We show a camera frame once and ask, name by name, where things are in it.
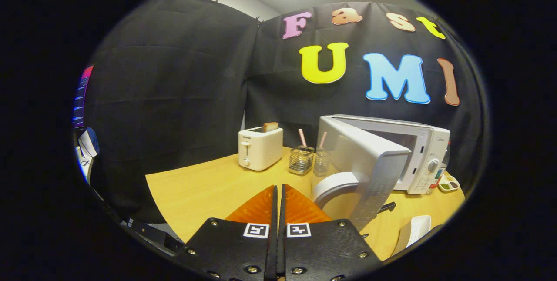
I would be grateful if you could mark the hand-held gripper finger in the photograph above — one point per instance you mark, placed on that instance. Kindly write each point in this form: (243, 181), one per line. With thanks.
(282, 250)
(273, 250)

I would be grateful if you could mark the white microwave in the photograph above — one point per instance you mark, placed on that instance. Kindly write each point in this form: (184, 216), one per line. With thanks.
(428, 150)

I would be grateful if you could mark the white food dish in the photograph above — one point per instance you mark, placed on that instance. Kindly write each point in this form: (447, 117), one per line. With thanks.
(413, 231)

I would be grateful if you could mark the white toaster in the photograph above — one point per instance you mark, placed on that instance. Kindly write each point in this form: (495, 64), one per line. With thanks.
(261, 150)

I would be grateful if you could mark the pink striped straw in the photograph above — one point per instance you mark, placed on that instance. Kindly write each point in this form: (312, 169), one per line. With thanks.
(323, 139)
(302, 137)

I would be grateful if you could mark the toast bread slice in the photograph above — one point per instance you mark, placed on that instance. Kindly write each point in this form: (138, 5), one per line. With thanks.
(270, 127)

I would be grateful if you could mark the white divided bean tray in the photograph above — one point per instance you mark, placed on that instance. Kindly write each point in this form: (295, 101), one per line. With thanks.
(448, 184)

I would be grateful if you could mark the black backdrop cloth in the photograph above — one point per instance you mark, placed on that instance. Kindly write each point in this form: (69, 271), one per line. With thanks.
(174, 98)

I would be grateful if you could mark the glass jar red lid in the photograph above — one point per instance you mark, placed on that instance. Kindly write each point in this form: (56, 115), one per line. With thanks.
(444, 163)

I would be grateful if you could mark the white object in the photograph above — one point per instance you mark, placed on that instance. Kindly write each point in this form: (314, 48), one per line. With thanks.
(89, 142)

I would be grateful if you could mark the computer screen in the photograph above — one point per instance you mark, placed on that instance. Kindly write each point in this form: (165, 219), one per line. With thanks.
(82, 98)

